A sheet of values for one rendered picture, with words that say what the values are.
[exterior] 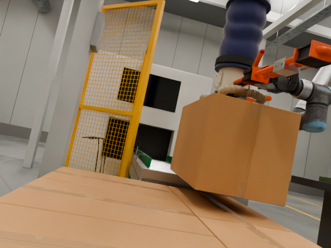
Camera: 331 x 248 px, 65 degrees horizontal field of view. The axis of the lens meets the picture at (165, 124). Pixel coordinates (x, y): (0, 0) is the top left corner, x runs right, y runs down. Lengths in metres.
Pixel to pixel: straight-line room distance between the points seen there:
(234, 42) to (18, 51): 10.65
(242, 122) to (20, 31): 11.18
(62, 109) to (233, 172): 1.60
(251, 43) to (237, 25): 0.12
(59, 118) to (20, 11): 10.06
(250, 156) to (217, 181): 0.17
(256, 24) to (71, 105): 1.54
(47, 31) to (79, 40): 9.23
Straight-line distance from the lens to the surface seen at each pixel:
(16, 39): 11.85
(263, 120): 1.17
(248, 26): 1.48
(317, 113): 1.34
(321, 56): 0.93
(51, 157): 2.33
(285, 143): 1.22
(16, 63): 11.57
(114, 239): 0.63
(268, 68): 1.12
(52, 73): 4.65
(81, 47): 2.41
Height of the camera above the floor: 0.76
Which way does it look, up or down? 5 degrees up
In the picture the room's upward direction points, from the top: 12 degrees clockwise
